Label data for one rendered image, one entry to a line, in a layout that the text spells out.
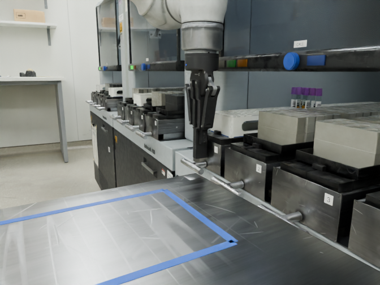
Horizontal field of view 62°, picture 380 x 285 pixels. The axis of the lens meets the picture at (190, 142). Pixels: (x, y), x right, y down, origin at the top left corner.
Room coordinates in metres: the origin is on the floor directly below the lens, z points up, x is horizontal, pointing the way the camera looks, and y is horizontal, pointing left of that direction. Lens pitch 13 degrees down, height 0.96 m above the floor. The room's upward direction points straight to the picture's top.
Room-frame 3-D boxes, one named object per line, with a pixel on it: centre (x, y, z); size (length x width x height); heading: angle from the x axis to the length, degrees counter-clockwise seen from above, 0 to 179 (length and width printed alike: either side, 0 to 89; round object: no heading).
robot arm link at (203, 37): (0.71, -0.03, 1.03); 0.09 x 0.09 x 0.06
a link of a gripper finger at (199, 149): (0.71, -0.03, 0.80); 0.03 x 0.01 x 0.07; 115
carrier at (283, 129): (0.62, -0.18, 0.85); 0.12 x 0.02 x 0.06; 26
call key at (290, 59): (0.56, -0.18, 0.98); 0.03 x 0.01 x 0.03; 25
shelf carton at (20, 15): (3.59, 1.72, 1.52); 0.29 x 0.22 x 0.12; 114
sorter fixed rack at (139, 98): (1.44, 0.10, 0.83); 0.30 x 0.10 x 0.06; 115
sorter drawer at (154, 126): (1.22, -0.15, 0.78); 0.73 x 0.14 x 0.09; 115
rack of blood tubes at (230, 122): (0.80, -0.20, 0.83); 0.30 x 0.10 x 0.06; 115
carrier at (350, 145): (0.48, -0.25, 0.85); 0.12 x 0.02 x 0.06; 25
